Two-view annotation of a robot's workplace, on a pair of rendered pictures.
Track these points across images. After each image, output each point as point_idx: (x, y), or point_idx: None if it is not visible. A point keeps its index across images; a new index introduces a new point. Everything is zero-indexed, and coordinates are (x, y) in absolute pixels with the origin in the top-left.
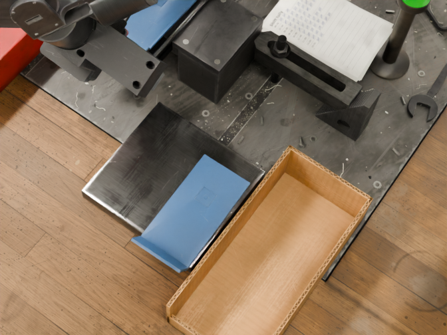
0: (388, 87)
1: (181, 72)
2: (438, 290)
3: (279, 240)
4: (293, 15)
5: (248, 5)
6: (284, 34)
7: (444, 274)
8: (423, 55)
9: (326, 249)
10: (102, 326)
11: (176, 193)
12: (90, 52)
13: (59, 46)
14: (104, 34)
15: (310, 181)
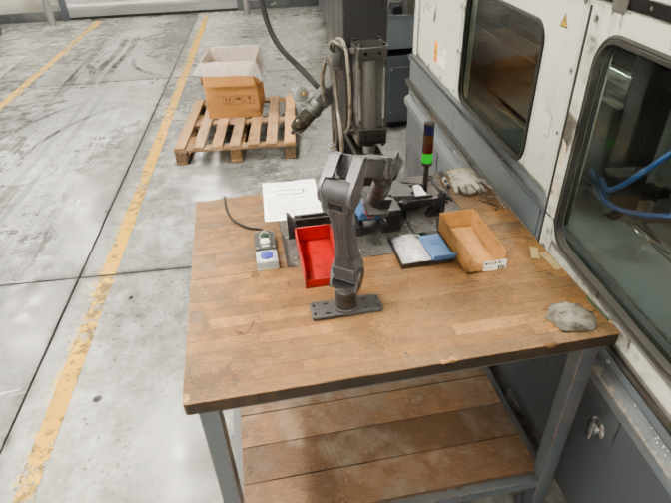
0: None
1: (383, 227)
2: (508, 225)
3: (461, 241)
4: None
5: None
6: None
7: (504, 222)
8: (429, 192)
9: (474, 235)
10: (453, 286)
11: (425, 247)
12: (392, 194)
13: (385, 195)
14: (391, 187)
15: (450, 224)
